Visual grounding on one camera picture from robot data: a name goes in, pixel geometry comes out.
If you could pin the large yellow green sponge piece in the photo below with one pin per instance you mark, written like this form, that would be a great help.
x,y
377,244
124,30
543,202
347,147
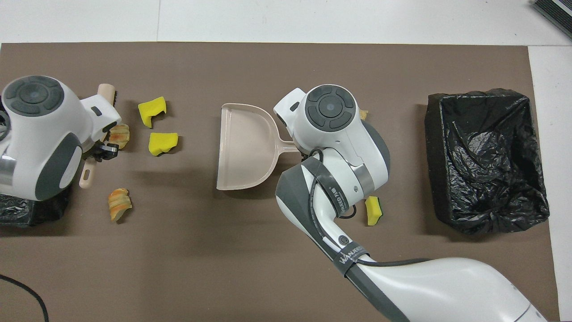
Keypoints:
x,y
161,142

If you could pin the black bag lined bin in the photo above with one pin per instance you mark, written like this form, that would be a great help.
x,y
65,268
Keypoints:
x,y
487,170
44,210

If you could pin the beige hand brush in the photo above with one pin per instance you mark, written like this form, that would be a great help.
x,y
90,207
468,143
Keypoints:
x,y
106,91

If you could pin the black ribbed device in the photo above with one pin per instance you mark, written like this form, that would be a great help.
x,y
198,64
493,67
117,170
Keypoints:
x,y
558,11

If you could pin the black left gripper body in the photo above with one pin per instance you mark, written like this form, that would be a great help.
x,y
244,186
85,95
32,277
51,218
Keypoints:
x,y
91,155

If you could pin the notched yellow sponge piece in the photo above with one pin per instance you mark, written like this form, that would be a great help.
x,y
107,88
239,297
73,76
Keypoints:
x,y
149,109

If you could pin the beige plastic dustpan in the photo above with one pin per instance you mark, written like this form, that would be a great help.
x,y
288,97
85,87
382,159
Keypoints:
x,y
243,147

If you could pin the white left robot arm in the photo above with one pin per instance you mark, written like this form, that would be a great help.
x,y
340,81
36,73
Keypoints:
x,y
40,134

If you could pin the small yellow green sponge piece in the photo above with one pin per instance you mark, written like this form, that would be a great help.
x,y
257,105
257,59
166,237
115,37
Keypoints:
x,y
373,214

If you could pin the striped croissant bread piece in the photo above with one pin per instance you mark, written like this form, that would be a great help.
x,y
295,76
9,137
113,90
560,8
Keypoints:
x,y
120,134
119,203

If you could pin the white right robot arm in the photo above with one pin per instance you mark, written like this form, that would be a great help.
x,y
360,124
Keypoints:
x,y
339,134

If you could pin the brown table mat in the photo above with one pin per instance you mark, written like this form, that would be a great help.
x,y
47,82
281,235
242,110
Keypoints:
x,y
402,67

